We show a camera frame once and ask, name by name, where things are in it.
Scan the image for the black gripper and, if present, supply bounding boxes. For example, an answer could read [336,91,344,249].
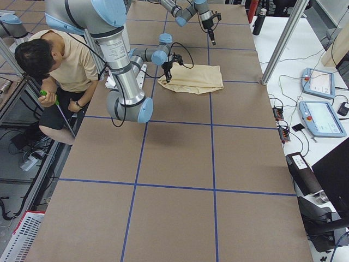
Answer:
[201,10,221,45]
[161,53,183,83]

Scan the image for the cream long-sleeve printed shirt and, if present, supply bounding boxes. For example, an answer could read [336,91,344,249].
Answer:
[158,64,224,95]

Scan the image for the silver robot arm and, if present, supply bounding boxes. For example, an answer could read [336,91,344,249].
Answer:
[158,0,221,45]
[45,1,183,123]

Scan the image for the black bottle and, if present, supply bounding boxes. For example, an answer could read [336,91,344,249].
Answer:
[252,8,267,35]

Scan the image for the person in beige shirt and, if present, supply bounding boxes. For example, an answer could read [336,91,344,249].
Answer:
[15,29,99,145]

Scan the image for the open laptop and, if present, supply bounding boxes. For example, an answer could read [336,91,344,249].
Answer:
[55,100,76,138]

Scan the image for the upper teach pendant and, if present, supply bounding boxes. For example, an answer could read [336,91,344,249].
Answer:
[301,68,335,99]

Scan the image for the teach pendant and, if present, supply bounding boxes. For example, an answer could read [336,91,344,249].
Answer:
[301,68,335,99]
[298,101,347,138]

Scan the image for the red black terminal block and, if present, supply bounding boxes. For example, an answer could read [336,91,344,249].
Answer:
[272,106,291,144]

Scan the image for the lower teach pendant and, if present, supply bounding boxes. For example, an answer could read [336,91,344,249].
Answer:
[298,101,347,138]

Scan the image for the black power adapter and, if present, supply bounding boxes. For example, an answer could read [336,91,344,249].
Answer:
[337,102,349,116]

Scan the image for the white power strip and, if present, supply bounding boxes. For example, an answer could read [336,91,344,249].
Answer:
[20,152,43,171]

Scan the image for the black monitor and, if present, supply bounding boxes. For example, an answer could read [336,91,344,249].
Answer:
[312,139,348,217]

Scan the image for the white perforated basket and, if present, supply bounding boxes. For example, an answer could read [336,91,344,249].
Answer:
[1,211,45,262]

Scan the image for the aluminium frame post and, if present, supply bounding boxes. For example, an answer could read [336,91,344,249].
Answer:
[261,0,309,85]

